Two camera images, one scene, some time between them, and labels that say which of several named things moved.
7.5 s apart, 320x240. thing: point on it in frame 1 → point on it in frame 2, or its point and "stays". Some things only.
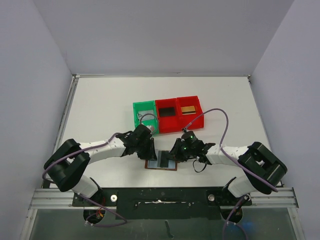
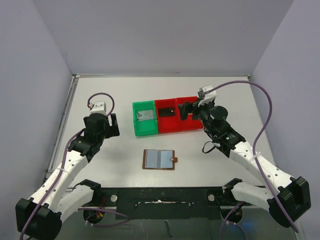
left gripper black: (151, 149) → (111, 125)
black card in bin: (167, 111) stays
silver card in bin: (147, 116) stays
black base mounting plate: (164, 203) stays
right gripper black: (176, 150) → (189, 109)
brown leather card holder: (164, 161) stays
